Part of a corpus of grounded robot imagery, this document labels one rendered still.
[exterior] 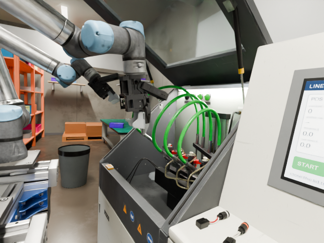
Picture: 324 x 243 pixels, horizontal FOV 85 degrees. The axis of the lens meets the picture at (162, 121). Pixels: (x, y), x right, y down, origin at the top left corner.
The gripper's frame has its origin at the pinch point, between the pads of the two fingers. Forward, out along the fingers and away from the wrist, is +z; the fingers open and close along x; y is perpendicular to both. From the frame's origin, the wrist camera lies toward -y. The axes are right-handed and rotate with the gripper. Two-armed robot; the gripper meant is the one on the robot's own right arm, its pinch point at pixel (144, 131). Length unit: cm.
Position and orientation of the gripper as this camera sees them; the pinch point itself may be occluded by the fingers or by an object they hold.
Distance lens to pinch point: 64.8
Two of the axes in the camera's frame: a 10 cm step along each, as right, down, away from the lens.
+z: 0.4, 9.7, 2.5
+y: -8.5, 1.7, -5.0
